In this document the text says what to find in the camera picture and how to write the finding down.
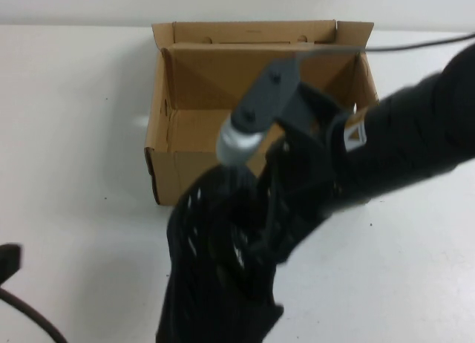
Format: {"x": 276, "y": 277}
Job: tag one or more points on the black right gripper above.
{"x": 315, "y": 172}

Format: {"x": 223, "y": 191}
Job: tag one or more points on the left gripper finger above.
{"x": 9, "y": 261}

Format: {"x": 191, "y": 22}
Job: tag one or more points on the black lace-up sneaker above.
{"x": 208, "y": 283}

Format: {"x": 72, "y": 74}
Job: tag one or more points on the brown cardboard shoe box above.
{"x": 193, "y": 79}

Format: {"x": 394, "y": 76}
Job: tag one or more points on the right wrist camera silver tip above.
{"x": 237, "y": 146}

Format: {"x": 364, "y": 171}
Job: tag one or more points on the grey right camera mount bracket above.
{"x": 267, "y": 90}

